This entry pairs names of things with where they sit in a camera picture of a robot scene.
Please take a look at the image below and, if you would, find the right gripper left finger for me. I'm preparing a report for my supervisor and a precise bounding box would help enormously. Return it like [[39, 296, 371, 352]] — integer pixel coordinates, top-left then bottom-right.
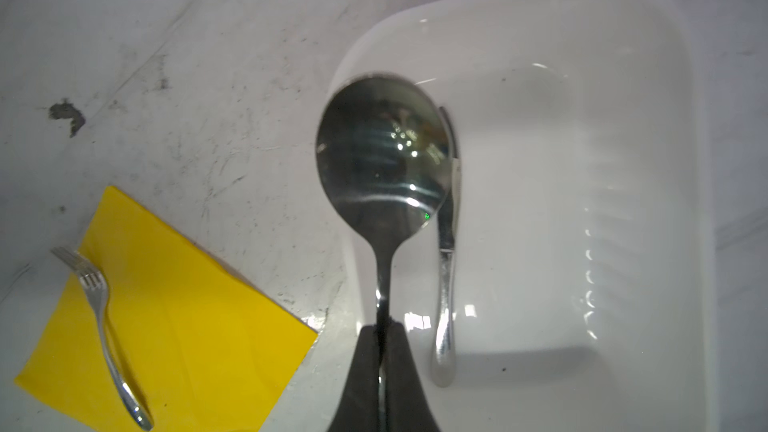
[[328, 325, 381, 432]]

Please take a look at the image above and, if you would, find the white rectangular plastic tray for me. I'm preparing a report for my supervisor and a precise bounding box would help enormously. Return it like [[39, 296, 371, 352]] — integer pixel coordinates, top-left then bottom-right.
[[326, 0, 721, 432]]

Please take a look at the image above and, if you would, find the silver metal fork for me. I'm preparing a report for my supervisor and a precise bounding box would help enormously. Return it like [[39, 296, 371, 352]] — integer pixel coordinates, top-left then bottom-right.
[[51, 246, 154, 431]]

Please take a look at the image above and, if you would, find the silver metal knife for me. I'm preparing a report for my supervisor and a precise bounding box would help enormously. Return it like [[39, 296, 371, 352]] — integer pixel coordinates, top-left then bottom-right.
[[430, 106, 461, 387]]

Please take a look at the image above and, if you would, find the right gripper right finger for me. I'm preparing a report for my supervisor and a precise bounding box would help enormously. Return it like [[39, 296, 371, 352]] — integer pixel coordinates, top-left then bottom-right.
[[383, 319, 440, 432]]

